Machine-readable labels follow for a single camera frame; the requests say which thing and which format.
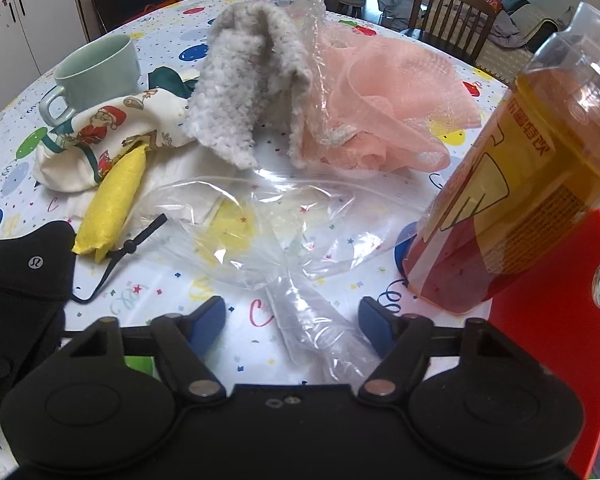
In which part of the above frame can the orange drink bottle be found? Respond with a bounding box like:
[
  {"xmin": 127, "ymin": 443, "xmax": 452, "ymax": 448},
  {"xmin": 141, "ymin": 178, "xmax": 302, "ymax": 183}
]
[{"xmin": 400, "ymin": 2, "xmax": 600, "ymax": 316}]

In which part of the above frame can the red plastic board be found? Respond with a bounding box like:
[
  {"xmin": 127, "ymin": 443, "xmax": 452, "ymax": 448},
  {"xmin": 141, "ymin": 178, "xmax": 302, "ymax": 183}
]
[{"xmin": 484, "ymin": 208, "xmax": 600, "ymax": 478}]

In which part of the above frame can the grey cloth bundle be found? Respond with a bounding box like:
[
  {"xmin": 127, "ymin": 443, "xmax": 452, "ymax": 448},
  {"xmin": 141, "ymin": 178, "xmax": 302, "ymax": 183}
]
[{"xmin": 377, "ymin": 0, "xmax": 415, "ymax": 31}]

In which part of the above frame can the clear bubble wrap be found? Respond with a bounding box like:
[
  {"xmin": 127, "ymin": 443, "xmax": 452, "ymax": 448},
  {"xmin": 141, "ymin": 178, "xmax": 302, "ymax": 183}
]
[{"xmin": 270, "ymin": 0, "xmax": 361, "ymax": 146}]

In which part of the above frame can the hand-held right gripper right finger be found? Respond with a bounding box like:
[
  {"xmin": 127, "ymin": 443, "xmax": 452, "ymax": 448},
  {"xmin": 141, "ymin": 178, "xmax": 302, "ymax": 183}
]
[{"xmin": 357, "ymin": 297, "xmax": 518, "ymax": 403}]

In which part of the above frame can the yellow rolled cloth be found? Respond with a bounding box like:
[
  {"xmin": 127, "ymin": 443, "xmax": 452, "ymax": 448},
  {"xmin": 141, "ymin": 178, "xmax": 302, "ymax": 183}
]
[{"xmin": 72, "ymin": 142, "xmax": 150, "ymax": 262}]

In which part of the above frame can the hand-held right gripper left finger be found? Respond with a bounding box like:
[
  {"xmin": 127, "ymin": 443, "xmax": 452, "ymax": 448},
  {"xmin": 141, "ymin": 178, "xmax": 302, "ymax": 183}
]
[{"xmin": 62, "ymin": 296, "xmax": 228, "ymax": 403}]

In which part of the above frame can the balloon print tablecloth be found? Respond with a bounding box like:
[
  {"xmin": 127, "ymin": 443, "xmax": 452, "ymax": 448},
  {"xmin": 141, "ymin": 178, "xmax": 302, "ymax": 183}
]
[{"xmin": 0, "ymin": 0, "xmax": 513, "ymax": 480}]

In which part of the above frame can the mint green mug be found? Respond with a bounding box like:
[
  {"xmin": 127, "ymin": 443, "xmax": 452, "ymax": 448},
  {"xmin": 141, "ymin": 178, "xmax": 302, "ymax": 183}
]
[{"xmin": 39, "ymin": 35, "xmax": 142, "ymax": 127}]

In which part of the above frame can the small wooden stool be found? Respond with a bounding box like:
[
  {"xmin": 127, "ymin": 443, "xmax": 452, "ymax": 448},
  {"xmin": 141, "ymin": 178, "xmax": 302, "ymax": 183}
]
[{"xmin": 336, "ymin": 0, "xmax": 368, "ymax": 18}]

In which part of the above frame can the white cabinet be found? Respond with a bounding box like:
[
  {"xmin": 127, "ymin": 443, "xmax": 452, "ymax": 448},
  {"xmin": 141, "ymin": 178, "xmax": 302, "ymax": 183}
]
[{"xmin": 0, "ymin": 0, "xmax": 88, "ymax": 121}]

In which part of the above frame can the black face mask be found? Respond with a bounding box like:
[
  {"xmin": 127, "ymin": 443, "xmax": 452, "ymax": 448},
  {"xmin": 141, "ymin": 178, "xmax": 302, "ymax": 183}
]
[{"xmin": 0, "ymin": 214, "xmax": 168, "ymax": 401}]

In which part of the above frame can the grey fluffy towel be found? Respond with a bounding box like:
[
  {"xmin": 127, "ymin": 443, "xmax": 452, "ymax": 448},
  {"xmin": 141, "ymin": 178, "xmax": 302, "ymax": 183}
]
[{"xmin": 185, "ymin": 4, "xmax": 325, "ymax": 170}]

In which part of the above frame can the christmas print white cloth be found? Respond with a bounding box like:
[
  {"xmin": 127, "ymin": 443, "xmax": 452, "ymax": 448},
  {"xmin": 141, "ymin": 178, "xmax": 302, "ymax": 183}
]
[{"xmin": 34, "ymin": 87, "xmax": 193, "ymax": 193}]

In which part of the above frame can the sofa with blankets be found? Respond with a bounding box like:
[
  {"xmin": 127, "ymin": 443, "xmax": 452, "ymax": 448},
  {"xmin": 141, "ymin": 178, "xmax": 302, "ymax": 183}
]
[{"xmin": 472, "ymin": 0, "xmax": 575, "ymax": 53}]

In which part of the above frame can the dark green cloth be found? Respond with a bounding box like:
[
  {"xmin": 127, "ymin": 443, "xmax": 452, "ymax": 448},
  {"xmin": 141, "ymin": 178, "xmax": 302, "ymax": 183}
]
[{"xmin": 147, "ymin": 66, "xmax": 201, "ymax": 101}]

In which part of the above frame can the clear plastic bag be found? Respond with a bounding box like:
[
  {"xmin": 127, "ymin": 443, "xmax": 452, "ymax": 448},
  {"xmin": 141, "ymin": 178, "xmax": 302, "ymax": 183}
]
[{"xmin": 130, "ymin": 175, "xmax": 431, "ymax": 386}]

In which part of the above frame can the pink mesh bath pouf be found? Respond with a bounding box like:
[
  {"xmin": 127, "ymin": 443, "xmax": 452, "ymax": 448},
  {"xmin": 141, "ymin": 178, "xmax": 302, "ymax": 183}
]
[{"xmin": 292, "ymin": 35, "xmax": 483, "ymax": 173}]

